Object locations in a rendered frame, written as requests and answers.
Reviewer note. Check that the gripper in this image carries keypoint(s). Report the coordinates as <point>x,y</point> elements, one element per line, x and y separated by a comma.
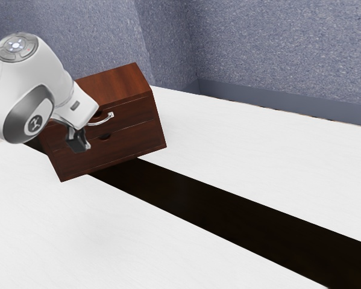
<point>76,142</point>

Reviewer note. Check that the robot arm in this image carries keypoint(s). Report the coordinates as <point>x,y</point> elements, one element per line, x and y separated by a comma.
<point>44,75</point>

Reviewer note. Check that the dark wooden drawer cabinet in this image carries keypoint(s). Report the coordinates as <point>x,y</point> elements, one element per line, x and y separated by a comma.
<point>120,90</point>

